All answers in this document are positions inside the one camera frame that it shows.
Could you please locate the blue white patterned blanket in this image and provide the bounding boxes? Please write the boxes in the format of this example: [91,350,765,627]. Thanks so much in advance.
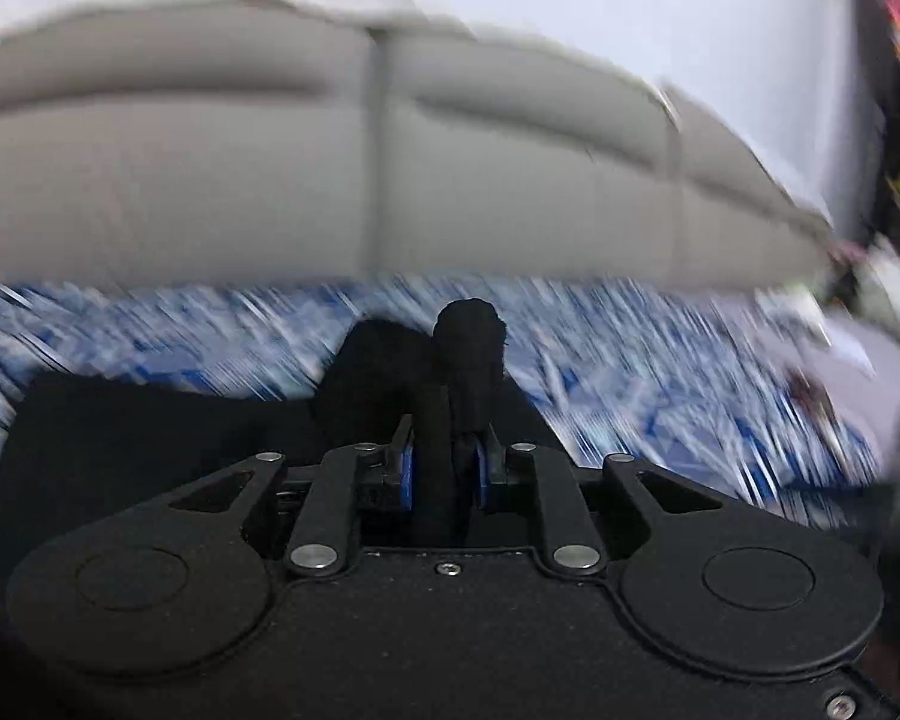
[0,276,897,537]

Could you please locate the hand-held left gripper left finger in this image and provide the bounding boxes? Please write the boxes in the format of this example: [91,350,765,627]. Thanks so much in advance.
[169,414,418,580]

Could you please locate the cream leather sofa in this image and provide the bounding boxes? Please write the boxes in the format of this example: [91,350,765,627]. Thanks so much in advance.
[0,0,837,295]

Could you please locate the white cloth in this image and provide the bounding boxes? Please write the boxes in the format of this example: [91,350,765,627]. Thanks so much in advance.
[754,236,900,410]

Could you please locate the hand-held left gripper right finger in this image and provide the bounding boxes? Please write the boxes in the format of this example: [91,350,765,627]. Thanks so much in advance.
[468,431,725,580]

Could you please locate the black pants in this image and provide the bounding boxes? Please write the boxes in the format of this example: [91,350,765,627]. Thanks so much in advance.
[0,298,575,548]

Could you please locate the dark cabinet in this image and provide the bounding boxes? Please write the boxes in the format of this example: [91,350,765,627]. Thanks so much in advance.
[846,0,900,248]

